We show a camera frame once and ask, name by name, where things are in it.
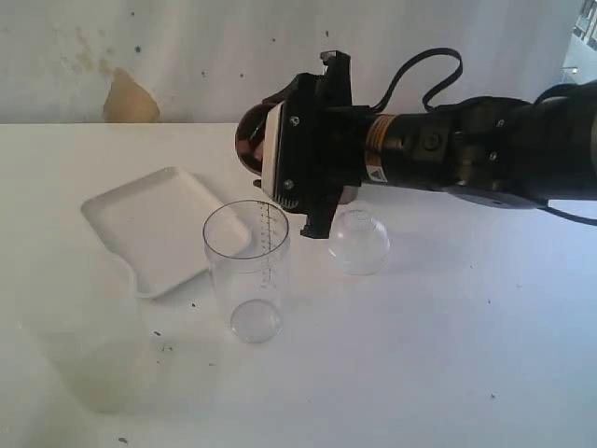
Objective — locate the brown chunks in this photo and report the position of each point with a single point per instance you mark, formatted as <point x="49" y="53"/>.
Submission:
<point x="249" y="148"/>

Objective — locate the stainless steel cup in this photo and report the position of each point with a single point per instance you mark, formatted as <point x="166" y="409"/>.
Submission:
<point x="349" y="194"/>

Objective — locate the clear plastic measuring cup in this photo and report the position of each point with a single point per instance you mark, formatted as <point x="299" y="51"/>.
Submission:
<point x="246" y="244"/>

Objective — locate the clear dome lid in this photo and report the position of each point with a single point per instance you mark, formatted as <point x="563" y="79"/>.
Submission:
<point x="358" y="242"/>

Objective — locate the white rectangular tray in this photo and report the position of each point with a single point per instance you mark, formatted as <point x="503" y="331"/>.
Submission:
<point x="155" y="224"/>

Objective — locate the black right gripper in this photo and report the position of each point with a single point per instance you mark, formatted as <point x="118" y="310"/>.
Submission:
<point x="323" y="150"/>

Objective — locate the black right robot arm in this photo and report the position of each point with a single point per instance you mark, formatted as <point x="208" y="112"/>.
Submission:
<point x="495" y="151"/>

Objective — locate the brown wooden cup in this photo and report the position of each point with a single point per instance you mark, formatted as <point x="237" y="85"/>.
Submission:
<point x="256" y="116"/>

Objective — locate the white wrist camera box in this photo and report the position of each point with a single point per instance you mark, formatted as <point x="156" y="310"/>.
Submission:
<point x="275" y="161"/>

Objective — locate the translucent plastic container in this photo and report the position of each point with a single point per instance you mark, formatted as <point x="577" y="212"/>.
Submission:
<point x="81" y="308"/>

